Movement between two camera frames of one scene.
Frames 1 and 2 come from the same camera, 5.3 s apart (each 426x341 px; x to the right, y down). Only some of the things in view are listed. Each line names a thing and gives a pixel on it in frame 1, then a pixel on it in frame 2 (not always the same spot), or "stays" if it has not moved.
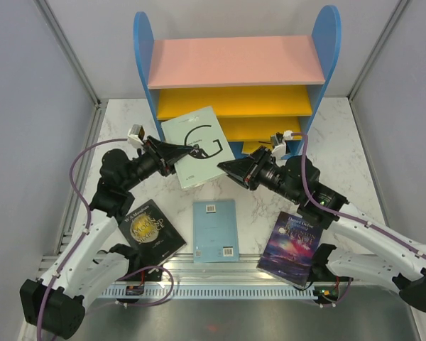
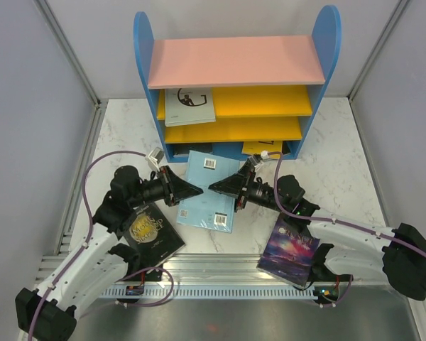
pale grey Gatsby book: x=201 y=131 → x=189 y=106
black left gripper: x=162 y=153 → x=175 y=188
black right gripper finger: x=240 y=170 → x=234 y=184
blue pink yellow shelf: x=263 y=89 stays
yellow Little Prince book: x=250 y=146 stays
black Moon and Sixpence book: x=150 y=234 stays
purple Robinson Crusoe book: x=290 y=249 stays
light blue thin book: x=215 y=238 → x=210 y=209
